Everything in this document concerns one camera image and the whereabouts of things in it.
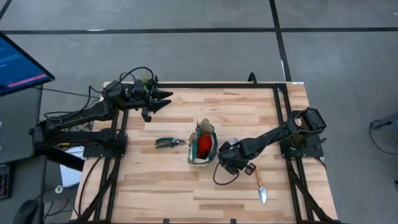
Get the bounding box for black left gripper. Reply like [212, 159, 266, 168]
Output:
[132, 79, 174, 113]

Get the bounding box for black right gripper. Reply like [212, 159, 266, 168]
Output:
[218, 139, 253, 175]

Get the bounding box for cream green canvas gardening bag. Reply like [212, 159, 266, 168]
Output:
[187, 118, 219, 168]

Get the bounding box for green handled pruning shears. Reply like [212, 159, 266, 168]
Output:
[154, 137, 187, 149]

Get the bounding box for succulent in triangle-pattern pot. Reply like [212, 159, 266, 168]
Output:
[139, 72, 154, 85]

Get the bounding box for white paper sheet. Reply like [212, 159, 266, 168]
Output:
[60, 146, 85, 188]

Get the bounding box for blue screen monitor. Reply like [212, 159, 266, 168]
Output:
[0, 30, 56, 98]

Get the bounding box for black computer mouse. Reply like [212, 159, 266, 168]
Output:
[12, 198, 40, 224]

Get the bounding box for black keyboard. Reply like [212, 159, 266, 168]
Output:
[0, 164, 14, 200]

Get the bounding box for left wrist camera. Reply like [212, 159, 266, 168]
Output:
[141, 106, 154, 123]

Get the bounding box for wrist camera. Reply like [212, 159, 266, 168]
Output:
[243, 162, 258, 176]
[141, 106, 154, 123]

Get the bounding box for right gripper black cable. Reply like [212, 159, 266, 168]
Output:
[212, 161, 241, 187]

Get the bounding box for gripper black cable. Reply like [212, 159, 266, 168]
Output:
[119, 66, 155, 91]
[212, 161, 241, 187]

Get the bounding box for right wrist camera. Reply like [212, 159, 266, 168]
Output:
[243, 162, 258, 176]

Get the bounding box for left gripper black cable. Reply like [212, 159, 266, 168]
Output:
[119, 66, 155, 91]

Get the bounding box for black metal table frame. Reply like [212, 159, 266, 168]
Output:
[70, 81, 343, 224]

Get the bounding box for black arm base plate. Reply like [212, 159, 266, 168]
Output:
[279, 132, 325, 158]
[83, 133, 128, 158]

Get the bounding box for thin black floor cable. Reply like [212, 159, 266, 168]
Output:
[32, 86, 100, 99]

